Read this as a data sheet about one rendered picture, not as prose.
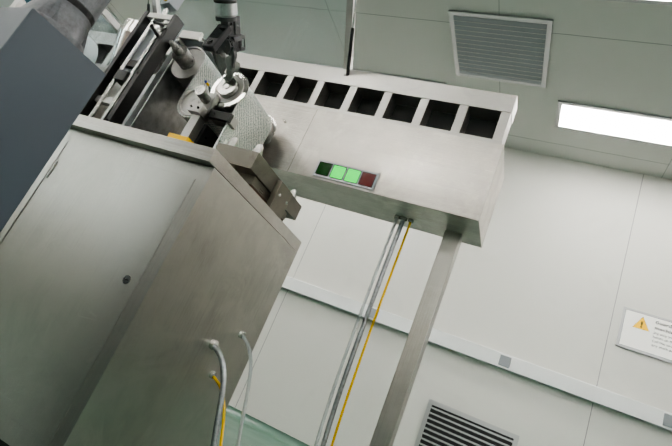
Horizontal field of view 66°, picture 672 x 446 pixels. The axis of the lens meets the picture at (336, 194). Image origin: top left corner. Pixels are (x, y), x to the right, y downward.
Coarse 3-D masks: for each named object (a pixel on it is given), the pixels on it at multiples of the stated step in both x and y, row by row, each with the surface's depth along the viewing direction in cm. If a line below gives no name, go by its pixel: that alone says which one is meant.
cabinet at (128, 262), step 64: (64, 192) 144; (128, 192) 138; (192, 192) 132; (0, 256) 140; (64, 256) 134; (128, 256) 128; (192, 256) 134; (256, 256) 163; (0, 320) 130; (64, 320) 125; (128, 320) 120; (192, 320) 141; (256, 320) 172; (0, 384) 122; (64, 384) 117; (128, 384) 124; (192, 384) 148
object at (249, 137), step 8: (232, 112) 177; (240, 112) 180; (240, 120) 181; (248, 120) 185; (224, 128) 174; (240, 128) 182; (248, 128) 186; (256, 128) 191; (224, 136) 175; (232, 136) 179; (240, 136) 183; (248, 136) 187; (256, 136) 192; (216, 144) 172; (240, 144) 184; (248, 144) 189; (256, 144) 193
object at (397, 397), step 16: (448, 240) 186; (448, 256) 183; (432, 272) 182; (448, 272) 181; (432, 288) 180; (432, 304) 177; (416, 320) 176; (432, 320) 176; (416, 336) 174; (416, 352) 172; (400, 368) 171; (416, 368) 171; (400, 384) 169; (400, 400) 166; (384, 416) 166; (400, 416) 166; (384, 432) 164
